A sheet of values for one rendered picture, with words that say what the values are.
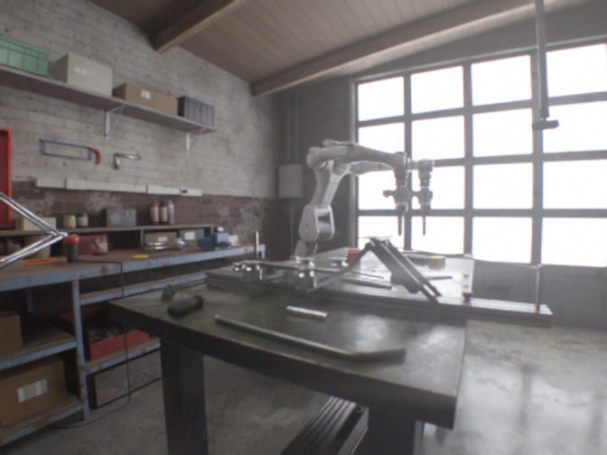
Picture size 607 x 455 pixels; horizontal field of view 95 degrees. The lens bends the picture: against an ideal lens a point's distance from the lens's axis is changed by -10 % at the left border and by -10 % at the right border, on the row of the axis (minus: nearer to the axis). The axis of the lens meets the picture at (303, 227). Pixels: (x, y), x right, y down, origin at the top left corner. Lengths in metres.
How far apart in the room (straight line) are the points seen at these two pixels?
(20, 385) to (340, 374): 1.75
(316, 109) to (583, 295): 3.65
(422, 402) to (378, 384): 0.06
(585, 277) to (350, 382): 3.57
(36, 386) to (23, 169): 1.37
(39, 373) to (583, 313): 4.30
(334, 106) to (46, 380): 3.84
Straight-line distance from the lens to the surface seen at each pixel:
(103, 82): 2.71
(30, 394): 2.06
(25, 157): 2.66
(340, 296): 0.79
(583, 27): 4.19
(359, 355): 0.48
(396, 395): 0.45
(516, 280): 3.82
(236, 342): 0.56
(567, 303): 3.93
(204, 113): 3.17
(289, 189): 4.22
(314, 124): 4.31
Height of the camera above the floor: 1.09
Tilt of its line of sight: 2 degrees down
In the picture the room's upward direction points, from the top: straight up
